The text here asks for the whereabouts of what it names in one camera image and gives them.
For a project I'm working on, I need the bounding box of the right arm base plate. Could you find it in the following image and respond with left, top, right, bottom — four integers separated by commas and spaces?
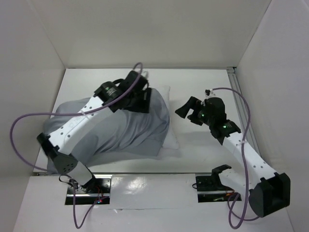
192, 174, 237, 203

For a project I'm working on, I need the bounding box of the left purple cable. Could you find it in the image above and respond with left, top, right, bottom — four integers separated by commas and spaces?
9, 62, 143, 229

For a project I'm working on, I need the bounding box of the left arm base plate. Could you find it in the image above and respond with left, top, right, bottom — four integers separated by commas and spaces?
63, 174, 112, 205

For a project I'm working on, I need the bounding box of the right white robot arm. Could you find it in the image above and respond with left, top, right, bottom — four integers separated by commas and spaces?
175, 97, 291, 218

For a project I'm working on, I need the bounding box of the white pillow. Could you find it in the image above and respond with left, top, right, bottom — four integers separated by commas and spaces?
47, 85, 181, 174

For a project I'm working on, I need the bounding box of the aluminium frame rail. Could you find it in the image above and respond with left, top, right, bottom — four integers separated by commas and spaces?
226, 66, 266, 172

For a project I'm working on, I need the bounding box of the grey pillowcase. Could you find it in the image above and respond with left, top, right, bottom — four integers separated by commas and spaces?
42, 88, 171, 174

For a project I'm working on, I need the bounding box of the purple cable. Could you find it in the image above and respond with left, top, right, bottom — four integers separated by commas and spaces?
204, 87, 261, 229
9, 62, 143, 229

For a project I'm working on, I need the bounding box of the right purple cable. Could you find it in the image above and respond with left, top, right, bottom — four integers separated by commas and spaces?
204, 87, 261, 229

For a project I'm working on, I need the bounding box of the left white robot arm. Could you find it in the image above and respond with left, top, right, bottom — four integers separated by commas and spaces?
37, 70, 151, 193

